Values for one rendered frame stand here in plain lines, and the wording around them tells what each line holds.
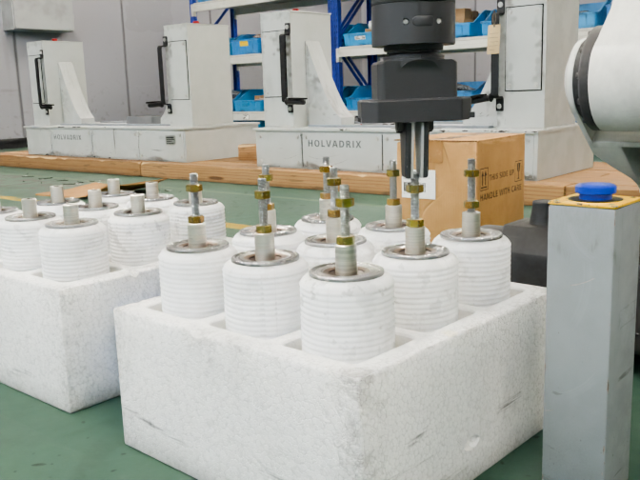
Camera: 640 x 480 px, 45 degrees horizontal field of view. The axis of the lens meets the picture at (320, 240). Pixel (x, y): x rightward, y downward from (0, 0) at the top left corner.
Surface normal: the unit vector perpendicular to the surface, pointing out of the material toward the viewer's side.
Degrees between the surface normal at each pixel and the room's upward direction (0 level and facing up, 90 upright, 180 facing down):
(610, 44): 55
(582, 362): 90
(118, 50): 90
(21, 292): 90
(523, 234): 45
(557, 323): 90
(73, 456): 0
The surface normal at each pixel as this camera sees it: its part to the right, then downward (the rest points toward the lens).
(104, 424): -0.04, -0.98
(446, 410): 0.74, 0.11
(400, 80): 0.12, 0.18
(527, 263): -0.64, 0.17
